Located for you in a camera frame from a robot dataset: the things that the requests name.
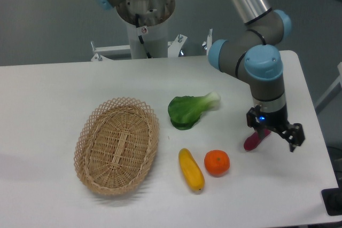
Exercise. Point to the white metal base frame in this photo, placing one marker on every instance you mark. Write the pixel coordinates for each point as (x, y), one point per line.
(138, 50)

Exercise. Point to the purple sweet potato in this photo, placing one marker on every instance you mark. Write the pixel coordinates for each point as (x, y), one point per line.
(253, 141)

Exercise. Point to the woven wicker basket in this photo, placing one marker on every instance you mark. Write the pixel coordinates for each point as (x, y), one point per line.
(117, 146)

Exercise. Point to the black device at table edge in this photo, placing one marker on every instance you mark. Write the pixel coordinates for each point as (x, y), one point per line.
(332, 201)

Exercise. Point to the white frame at right edge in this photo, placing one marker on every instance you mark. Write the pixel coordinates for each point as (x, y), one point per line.
(331, 92)

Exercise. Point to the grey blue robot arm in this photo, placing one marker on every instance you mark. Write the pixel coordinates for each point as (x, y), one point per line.
(253, 58)

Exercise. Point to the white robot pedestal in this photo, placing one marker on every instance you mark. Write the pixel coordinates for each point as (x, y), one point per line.
(146, 20)

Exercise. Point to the green bok choy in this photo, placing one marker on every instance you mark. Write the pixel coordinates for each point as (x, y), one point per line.
(185, 111)

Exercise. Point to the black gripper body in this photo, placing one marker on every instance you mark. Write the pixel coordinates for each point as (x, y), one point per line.
(272, 115)

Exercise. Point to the orange mandarin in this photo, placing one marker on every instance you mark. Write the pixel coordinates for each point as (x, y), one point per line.
(217, 162)

